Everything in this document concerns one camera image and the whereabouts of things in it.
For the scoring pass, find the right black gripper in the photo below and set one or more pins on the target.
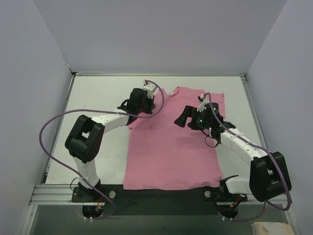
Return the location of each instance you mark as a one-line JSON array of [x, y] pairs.
[[192, 117]]

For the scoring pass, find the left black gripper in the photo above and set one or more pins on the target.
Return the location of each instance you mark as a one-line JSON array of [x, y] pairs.
[[148, 105]]

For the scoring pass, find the pink t-shirt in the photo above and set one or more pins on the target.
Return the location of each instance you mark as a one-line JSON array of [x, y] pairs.
[[162, 155]]

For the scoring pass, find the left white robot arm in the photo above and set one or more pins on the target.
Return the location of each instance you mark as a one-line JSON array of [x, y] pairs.
[[84, 140]]

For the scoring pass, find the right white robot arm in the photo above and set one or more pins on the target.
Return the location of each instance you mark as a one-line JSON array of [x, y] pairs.
[[268, 175]]

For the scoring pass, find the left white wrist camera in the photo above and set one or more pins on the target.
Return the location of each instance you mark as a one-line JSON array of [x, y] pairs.
[[150, 89]]

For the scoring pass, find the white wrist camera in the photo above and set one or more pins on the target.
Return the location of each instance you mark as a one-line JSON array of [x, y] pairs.
[[204, 103], [150, 89]]

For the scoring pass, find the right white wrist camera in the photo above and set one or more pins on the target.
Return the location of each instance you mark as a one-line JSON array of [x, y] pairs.
[[204, 103]]

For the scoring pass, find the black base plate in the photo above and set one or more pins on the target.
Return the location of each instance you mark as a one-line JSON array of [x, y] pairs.
[[197, 201]]

